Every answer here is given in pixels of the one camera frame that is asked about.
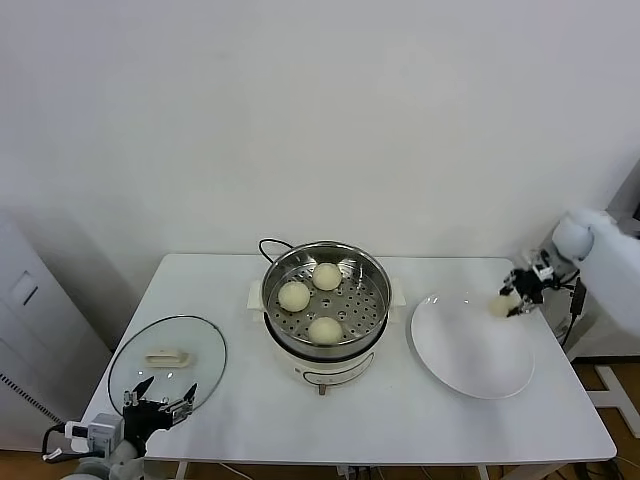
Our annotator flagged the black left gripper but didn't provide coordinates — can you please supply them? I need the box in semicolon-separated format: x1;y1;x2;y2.
122;376;199;452

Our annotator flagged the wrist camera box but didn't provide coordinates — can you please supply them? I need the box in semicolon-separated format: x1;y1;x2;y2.
527;248;557;282
64;413;124;454

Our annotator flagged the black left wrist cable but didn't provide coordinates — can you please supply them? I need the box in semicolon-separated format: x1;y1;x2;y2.
42;424;76;464

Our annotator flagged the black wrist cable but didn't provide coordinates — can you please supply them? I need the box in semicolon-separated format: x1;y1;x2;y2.
547;269;581;292
42;424;76;464

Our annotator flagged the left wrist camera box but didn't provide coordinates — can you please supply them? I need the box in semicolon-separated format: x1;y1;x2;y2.
64;413;124;454

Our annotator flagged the white round plate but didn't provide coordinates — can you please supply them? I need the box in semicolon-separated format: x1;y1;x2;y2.
410;291;536;400

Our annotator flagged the black cable with adapter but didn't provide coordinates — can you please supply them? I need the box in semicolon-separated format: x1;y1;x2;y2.
549;277;586;351

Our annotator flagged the black cooker power cable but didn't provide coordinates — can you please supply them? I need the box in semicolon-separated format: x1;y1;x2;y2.
258;238;296;266

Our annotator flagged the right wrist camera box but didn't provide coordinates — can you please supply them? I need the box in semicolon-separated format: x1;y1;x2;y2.
527;248;557;282

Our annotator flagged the white steamed baozi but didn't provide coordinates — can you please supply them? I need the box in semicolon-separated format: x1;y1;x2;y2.
277;281;311;312
488;295;516;320
311;262;342;291
307;316;345;348

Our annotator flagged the perforated steel steamer basket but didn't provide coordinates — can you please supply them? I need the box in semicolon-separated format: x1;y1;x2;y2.
262;241;392;357

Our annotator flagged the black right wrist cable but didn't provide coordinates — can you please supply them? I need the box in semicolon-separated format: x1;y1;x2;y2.
547;269;581;292

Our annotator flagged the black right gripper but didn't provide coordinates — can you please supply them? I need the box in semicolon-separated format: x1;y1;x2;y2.
498;268;545;319

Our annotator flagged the grey monitor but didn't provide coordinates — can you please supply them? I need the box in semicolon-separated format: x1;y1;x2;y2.
607;157;640;221

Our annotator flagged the round glass pot lid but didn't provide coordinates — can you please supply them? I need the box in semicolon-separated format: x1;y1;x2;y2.
107;313;229;424

